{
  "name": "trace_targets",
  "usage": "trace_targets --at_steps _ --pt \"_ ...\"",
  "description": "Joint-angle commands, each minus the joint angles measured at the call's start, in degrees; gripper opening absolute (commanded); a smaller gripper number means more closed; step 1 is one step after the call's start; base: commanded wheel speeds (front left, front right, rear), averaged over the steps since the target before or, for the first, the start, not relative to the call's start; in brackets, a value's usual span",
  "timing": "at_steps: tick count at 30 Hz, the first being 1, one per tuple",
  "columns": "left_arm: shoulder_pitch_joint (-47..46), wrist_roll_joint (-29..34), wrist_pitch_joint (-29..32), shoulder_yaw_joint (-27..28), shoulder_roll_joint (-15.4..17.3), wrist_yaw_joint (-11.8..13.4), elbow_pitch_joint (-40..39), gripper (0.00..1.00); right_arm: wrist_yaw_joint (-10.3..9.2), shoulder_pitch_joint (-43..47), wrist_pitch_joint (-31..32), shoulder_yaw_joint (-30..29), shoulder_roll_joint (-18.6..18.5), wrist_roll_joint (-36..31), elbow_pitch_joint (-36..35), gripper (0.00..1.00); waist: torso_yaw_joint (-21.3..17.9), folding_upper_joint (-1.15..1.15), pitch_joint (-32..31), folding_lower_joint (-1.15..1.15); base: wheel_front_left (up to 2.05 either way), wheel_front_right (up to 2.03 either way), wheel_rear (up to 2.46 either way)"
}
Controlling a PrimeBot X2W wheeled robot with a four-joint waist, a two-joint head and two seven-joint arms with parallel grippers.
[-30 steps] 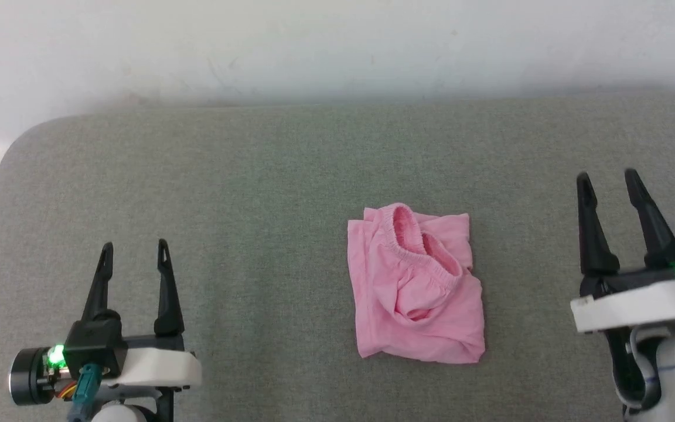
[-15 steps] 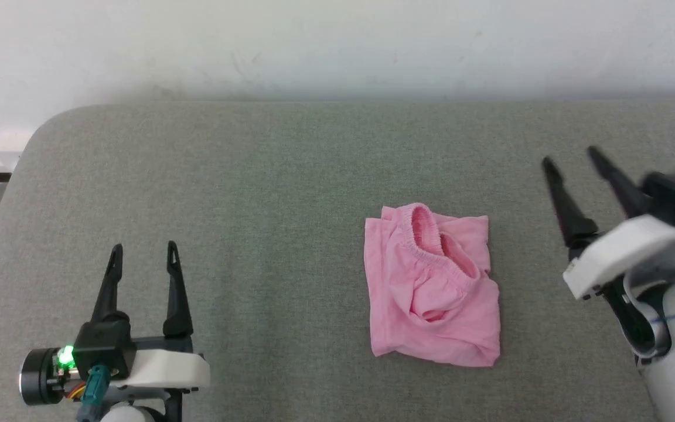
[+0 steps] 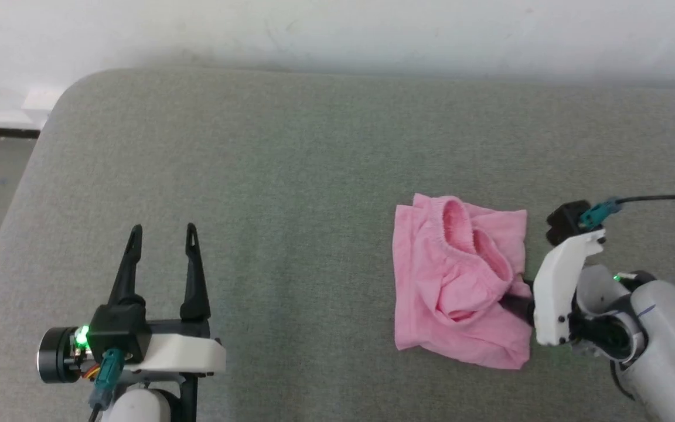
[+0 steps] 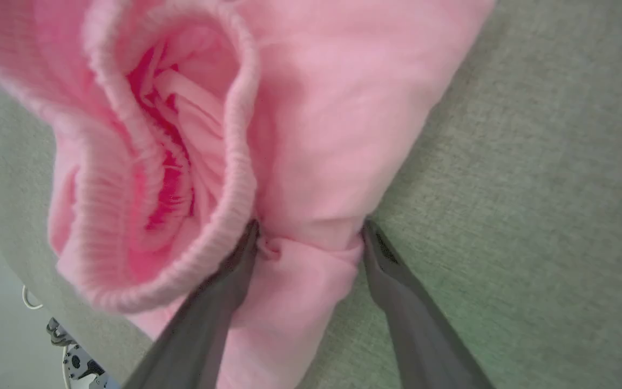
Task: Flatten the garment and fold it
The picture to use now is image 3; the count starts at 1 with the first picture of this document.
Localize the black cable with teal plug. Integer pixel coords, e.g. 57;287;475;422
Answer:
88;348;125;422
578;195;675;231

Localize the grey fabric sofa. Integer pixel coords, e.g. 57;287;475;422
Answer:
0;67;675;422

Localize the pink garment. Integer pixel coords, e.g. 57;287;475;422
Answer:
391;194;533;370

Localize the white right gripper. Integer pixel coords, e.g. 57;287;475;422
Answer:
497;229;607;348

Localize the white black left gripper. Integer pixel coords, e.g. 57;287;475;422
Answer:
107;222;227;422

